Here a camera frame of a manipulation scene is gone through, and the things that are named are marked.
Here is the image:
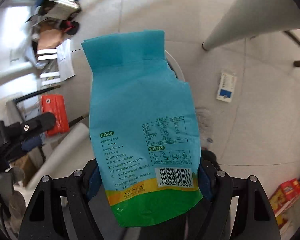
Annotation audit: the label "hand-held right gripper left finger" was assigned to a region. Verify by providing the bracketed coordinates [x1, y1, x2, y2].
[18, 159, 108, 240]

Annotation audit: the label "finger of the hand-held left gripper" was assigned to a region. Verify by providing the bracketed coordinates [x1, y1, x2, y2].
[4, 112, 57, 140]
[12, 135, 44, 153]

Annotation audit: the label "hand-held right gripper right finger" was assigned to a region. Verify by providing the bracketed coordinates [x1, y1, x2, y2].
[196, 151, 277, 240]

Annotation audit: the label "blue green plastic bag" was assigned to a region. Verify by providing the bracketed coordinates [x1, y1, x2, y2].
[81, 29, 204, 228]

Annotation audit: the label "white round trash bin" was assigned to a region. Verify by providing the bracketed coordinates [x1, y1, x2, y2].
[164, 50, 186, 82]

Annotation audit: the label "brown cardboard piece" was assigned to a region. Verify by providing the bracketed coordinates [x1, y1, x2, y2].
[12, 154, 37, 180]

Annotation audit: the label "orange red box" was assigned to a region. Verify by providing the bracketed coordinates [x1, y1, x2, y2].
[41, 94, 70, 137]

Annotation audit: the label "white papers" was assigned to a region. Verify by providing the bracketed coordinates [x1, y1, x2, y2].
[57, 39, 75, 80]

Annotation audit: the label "red yellow box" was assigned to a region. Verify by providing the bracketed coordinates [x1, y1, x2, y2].
[269, 178, 300, 230]

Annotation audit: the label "brown cardboard sheet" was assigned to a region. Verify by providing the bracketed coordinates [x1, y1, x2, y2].
[36, 29, 65, 55]

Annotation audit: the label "white blue box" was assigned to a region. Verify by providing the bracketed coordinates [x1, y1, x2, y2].
[216, 69, 237, 103]

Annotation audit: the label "black pink shoes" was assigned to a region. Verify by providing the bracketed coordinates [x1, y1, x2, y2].
[59, 20, 80, 35]

